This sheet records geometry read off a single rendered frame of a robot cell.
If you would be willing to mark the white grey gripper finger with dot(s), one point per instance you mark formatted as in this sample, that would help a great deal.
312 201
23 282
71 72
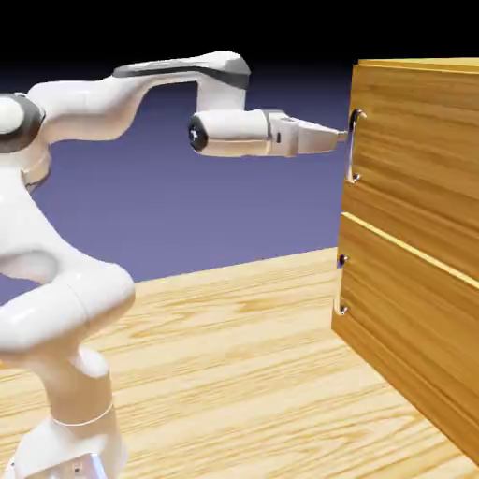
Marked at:
342 136

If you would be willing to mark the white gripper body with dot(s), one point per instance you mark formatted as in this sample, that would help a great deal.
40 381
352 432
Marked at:
314 139

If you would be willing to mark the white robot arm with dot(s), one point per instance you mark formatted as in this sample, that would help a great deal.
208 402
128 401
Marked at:
86 104

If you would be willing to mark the tall wooden cabinet door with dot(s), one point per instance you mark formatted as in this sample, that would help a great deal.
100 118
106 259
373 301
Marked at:
415 157

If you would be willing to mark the light wooden cabinet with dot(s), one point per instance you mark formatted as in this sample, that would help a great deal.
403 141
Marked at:
411 232

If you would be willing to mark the short wooden cabinet door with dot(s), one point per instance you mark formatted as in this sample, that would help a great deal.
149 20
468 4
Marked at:
408 314

